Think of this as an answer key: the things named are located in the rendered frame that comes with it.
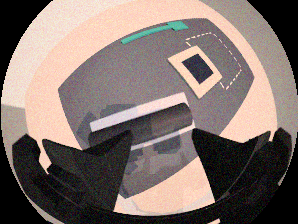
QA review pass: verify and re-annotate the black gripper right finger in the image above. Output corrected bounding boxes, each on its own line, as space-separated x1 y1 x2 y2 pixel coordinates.
192 128 270 202

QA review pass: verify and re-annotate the peach square tile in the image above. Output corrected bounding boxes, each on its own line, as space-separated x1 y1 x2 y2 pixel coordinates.
168 45 222 99

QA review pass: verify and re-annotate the teal flat trowel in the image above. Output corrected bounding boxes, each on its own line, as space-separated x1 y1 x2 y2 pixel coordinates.
120 22 189 44

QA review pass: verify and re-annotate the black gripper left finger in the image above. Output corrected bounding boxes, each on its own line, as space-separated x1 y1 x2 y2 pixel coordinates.
41 131 132 210

